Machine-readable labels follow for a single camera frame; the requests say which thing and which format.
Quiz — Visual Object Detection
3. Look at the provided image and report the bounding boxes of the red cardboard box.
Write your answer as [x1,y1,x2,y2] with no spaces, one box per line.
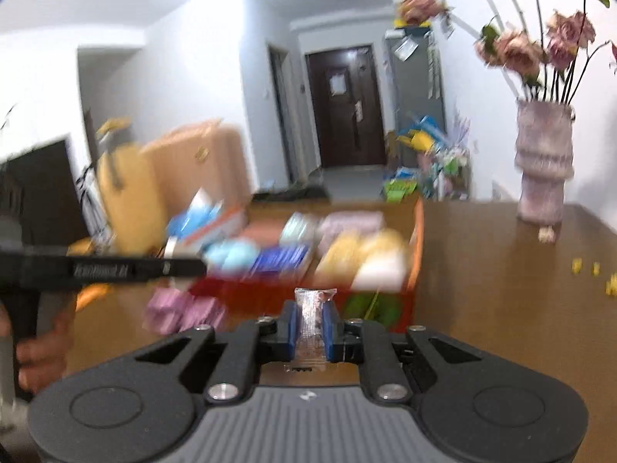
[188,198,425,333]

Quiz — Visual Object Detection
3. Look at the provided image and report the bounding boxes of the pink suitcase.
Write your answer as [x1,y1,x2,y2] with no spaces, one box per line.
[142,120,251,213]

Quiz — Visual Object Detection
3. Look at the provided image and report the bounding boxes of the wire cart with bottles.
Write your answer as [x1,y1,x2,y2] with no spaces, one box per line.
[419,147,470,201]

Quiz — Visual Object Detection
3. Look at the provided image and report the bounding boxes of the blue fluffy scrunchie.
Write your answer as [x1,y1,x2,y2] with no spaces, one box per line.
[205,241,261,275]

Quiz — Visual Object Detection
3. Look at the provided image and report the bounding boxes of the white and yellow plush toy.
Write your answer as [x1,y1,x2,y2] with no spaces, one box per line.
[313,229,410,292]

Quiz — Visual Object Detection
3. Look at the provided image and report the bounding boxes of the dried pink roses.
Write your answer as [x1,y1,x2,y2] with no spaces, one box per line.
[395,0,617,104]

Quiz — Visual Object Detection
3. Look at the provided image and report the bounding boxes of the black paper bag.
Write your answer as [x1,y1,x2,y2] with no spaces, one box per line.
[0,140,90,252]

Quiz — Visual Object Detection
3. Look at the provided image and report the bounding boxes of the orange leather strap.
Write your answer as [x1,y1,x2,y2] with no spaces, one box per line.
[76,284,113,310]

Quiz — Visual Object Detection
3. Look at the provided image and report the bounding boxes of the purple cloth pouch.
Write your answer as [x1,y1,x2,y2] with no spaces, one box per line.
[251,246,312,275]

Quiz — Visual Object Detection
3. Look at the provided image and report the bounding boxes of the dark brown entrance door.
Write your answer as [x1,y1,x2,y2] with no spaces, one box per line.
[306,46,389,169]

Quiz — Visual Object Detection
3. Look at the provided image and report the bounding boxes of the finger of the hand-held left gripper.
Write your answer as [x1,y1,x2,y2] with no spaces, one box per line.
[140,257,209,284]

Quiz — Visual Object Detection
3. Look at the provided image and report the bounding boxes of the blue packages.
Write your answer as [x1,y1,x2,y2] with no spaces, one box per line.
[407,116,447,138]

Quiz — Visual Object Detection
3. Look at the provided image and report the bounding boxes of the scattered yellow crumbs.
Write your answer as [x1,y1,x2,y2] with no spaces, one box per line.
[571,259,617,295]

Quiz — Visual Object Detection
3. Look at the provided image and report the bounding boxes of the clear iridescent ball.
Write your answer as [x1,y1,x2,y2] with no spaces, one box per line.
[282,215,319,247]

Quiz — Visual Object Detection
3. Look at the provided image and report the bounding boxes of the pink scrunchie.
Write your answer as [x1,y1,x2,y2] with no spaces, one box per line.
[145,288,188,335]

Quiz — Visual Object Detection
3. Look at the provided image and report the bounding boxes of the yellow watering can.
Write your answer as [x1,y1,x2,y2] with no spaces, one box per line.
[398,130,435,152]

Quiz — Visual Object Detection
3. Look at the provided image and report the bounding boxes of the person's left hand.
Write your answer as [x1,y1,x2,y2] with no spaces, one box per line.
[14,299,75,391]

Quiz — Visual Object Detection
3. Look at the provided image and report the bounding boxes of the dark side door frame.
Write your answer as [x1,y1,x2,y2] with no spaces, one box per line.
[267,44,297,184]

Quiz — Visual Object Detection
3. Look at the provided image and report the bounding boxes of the blue tissue pack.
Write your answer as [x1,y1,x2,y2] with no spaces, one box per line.
[166,190,225,247]

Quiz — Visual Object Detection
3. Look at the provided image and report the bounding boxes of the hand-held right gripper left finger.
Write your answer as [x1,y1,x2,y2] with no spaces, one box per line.
[135,300,297,404]

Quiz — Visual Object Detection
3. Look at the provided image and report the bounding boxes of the small clear snack packet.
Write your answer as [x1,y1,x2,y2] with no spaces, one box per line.
[294,287,338,372]

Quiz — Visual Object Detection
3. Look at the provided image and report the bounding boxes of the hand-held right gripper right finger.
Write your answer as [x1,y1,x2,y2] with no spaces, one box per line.
[325,301,483,403]

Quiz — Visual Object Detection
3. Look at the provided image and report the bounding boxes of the yellow thermos jug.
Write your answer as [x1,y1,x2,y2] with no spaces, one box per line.
[96,118,167,256]

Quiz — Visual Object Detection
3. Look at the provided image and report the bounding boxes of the pink textured vase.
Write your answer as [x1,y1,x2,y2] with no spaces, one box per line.
[515,100,575,225]

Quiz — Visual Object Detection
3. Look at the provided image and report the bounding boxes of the grey refrigerator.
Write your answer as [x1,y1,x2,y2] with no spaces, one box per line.
[384,29,447,136]

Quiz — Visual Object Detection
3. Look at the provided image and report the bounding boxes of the pink and cream sponge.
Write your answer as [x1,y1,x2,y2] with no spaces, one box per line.
[241,219,290,247]

